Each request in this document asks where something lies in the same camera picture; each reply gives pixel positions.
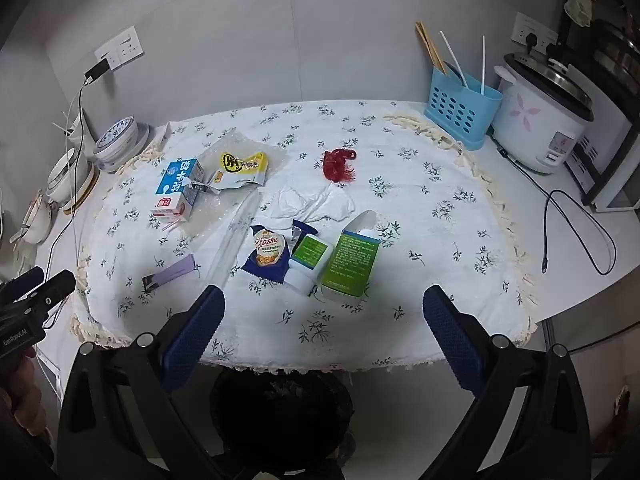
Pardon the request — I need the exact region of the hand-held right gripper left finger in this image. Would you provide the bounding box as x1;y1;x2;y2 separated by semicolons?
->
57;285;228;480

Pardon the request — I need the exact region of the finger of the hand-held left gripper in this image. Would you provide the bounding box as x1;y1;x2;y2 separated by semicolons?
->
11;270;77;318
0;266;45;301

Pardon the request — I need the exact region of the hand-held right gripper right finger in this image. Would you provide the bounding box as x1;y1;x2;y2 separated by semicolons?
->
422;285;588;480

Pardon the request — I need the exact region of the small purple box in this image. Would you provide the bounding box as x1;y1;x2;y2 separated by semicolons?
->
142;254;197;292

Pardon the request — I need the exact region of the long clear plastic wrapper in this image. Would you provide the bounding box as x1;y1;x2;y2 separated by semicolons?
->
207;192;261;283

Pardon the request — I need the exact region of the blue snack packet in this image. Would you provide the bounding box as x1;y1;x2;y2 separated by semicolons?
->
240;225;293;283

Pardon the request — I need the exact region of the trash bin with black bag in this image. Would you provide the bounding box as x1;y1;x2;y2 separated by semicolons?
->
210;370;357;480

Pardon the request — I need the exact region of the green cardboard box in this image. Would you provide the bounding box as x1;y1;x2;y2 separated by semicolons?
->
320;210;381;303

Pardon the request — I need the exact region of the clear plastic bag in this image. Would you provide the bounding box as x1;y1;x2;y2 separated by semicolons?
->
167;130;288;241

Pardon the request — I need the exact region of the white green tube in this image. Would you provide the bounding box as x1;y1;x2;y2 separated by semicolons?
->
284;234;335;295

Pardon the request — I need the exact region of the torn blue foil wrapper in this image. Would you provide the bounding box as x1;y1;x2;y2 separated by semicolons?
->
291;219;319;250

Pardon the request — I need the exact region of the blue white milk carton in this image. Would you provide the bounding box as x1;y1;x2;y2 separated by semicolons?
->
150;157;206;223

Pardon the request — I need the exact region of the yellow snack wrapper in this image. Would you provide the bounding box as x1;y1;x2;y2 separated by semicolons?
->
207;150;271;193

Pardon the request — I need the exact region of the white tissue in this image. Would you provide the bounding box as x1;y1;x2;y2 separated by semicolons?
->
260;185;356;223

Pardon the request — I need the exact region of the red mesh net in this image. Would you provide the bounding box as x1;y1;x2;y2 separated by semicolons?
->
315;147;360;185

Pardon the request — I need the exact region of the person's left hand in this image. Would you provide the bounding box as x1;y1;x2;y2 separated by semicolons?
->
0;354;51;443

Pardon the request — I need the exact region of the white bowl with spoon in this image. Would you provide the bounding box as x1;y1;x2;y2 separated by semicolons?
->
10;189;55;246

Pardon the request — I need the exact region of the wooden trivet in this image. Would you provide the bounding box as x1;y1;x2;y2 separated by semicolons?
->
60;167;99;213

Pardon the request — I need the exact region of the large white bowl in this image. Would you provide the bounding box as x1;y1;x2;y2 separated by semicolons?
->
46;147;96;206

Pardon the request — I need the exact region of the white floral tablecloth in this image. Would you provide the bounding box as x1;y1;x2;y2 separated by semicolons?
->
70;100;538;373

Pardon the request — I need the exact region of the white cup with sticks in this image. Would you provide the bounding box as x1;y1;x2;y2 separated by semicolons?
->
52;107;96;153

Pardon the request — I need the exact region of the blue patterned porcelain bowl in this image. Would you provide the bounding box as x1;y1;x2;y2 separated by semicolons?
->
92;116;138;160

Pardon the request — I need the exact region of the black charger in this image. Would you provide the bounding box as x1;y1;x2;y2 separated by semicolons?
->
82;58;111;86

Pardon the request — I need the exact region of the blue plastic utensil holder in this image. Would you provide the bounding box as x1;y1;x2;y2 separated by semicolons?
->
424;67;503;151

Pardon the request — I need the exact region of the white rice cooker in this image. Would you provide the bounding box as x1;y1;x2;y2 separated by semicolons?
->
487;52;596;176

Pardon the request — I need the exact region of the white microwave oven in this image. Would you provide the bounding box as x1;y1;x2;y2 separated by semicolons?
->
565;95;640;213

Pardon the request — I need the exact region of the steel pot with lid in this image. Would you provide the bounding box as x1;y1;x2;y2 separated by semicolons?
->
585;20;640;96

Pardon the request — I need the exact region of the white charger cable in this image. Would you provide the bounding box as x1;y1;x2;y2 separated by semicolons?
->
62;85;88;266

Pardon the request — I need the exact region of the black usb cable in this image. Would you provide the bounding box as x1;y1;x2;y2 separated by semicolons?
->
492;137;617;276

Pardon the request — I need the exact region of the black charger cable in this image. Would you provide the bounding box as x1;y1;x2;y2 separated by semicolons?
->
45;82;91;281

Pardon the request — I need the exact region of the white wall outlet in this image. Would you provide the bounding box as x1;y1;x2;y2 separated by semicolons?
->
511;12;560;53
95;26;145;72

